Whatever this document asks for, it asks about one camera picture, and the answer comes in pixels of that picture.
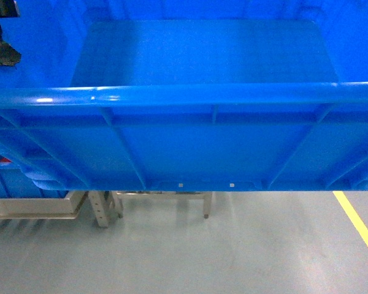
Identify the large blue plastic crate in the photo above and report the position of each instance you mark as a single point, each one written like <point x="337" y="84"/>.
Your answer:
<point x="187" y="95"/>

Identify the steel roller shelf frame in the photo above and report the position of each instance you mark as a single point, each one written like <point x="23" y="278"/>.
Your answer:
<point x="102" y="202"/>

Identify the blue crate on left shelf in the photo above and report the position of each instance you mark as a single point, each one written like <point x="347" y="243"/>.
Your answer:
<point x="14" y="184"/>

